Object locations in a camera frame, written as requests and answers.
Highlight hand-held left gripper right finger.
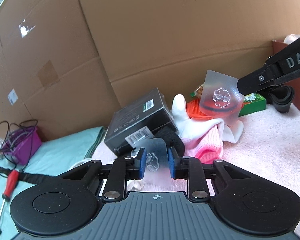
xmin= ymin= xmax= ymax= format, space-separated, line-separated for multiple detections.
xmin=168 ymin=147 xmax=255 ymax=202

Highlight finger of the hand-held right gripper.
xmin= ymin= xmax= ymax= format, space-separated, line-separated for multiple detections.
xmin=236 ymin=30 xmax=300 ymax=96

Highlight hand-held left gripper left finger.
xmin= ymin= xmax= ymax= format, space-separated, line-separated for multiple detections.
xmin=56 ymin=148 xmax=147 ymax=202

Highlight brown cardboard box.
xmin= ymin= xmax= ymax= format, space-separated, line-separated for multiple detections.
xmin=272 ymin=39 xmax=300 ymax=123

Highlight clear adhesive hook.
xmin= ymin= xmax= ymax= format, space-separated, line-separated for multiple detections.
xmin=198 ymin=69 xmax=245 ymax=127
xmin=133 ymin=137 xmax=175 ymax=182

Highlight white glove with pink cuff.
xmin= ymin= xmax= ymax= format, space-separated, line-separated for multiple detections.
xmin=172 ymin=93 xmax=225 ymax=156
xmin=197 ymin=119 xmax=244 ymax=165

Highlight clear plastic containers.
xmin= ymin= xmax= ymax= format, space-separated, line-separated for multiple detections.
xmin=283 ymin=33 xmax=300 ymax=45

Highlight black cloth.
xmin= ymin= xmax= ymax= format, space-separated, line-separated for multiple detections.
xmin=153 ymin=126 xmax=186 ymax=156

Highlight black plastic cups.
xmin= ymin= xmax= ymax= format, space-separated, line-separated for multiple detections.
xmin=268 ymin=85 xmax=295 ymax=114

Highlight green flat packet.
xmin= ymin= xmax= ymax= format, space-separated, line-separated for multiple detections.
xmin=238 ymin=92 xmax=267 ymax=117

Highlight black box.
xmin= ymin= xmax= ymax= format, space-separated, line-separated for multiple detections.
xmin=103 ymin=87 xmax=180 ymax=156

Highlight orange silicone item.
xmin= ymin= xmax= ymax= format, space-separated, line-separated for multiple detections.
xmin=186 ymin=97 xmax=242 ymax=121

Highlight green snack packet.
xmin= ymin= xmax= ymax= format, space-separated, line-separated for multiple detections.
xmin=190 ymin=84 xmax=206 ymax=100

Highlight teal cloth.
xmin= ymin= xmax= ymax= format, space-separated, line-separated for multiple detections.
xmin=0 ymin=126 xmax=106 ymax=240

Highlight large cardboard panel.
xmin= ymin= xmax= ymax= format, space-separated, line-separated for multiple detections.
xmin=74 ymin=0 xmax=300 ymax=111

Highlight purple plastic basket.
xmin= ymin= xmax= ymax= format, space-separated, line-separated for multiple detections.
xmin=1 ymin=126 xmax=43 ymax=166

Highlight small white label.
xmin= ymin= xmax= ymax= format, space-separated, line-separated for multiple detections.
xmin=7 ymin=88 xmax=17 ymax=106

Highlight cardboard panel with tape patches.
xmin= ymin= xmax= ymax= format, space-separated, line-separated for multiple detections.
xmin=0 ymin=0 xmax=123 ymax=143

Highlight black strap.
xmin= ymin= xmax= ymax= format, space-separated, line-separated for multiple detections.
xmin=0 ymin=163 xmax=58 ymax=186

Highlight grey cable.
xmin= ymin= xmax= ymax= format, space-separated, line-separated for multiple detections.
xmin=6 ymin=129 xmax=34 ymax=147

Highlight red handled screwdriver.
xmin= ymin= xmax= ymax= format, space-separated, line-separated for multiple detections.
xmin=0 ymin=169 xmax=20 ymax=236

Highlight black cable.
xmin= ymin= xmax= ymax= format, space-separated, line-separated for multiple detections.
xmin=0 ymin=119 xmax=40 ymax=183

